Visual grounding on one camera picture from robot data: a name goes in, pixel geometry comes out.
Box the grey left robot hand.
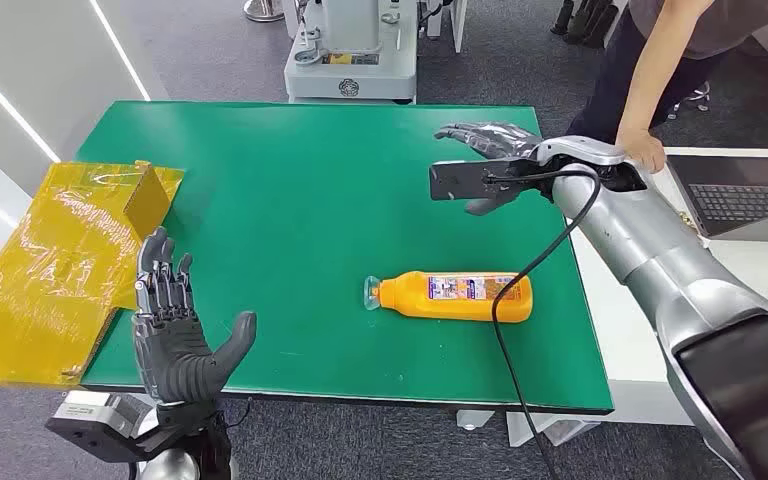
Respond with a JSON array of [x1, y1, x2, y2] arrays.
[[130, 227, 258, 407]]

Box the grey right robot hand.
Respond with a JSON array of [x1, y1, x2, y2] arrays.
[[433, 122, 554, 217]]

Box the orange plastic bottle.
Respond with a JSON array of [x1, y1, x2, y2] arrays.
[[362, 270, 534, 325]]

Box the person's hand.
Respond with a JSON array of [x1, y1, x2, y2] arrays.
[[615, 129, 669, 175]]

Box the black stand legs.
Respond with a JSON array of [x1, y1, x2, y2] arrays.
[[549, 0, 620, 50]]

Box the yellow taped cardboard box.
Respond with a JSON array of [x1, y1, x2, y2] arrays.
[[0, 160, 185, 389]]

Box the white grey machine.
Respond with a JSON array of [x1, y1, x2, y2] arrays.
[[283, 0, 420, 104]]

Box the green table mat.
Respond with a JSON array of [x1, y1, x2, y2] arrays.
[[73, 100, 616, 415]]

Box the office chair base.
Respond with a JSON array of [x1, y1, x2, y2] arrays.
[[665, 80, 713, 121]]

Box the person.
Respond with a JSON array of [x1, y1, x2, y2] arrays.
[[566, 0, 768, 175]]

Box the white desk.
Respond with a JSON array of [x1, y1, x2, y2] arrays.
[[569, 146, 768, 425]]

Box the grey laptop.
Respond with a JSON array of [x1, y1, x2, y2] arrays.
[[665, 154, 768, 243]]

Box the chrome stand base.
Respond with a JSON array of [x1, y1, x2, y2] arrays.
[[243, 0, 286, 23]]

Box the white table leg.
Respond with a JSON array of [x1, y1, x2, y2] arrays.
[[506, 411, 601, 448]]

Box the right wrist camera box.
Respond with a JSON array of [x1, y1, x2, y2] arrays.
[[428, 158, 524, 202]]

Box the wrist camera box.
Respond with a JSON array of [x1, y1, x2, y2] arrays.
[[44, 390, 157, 465], [428, 158, 524, 202]]

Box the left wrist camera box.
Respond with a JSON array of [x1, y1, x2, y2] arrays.
[[44, 390, 157, 465]]

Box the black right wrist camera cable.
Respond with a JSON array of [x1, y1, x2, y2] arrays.
[[479, 168, 604, 480]]

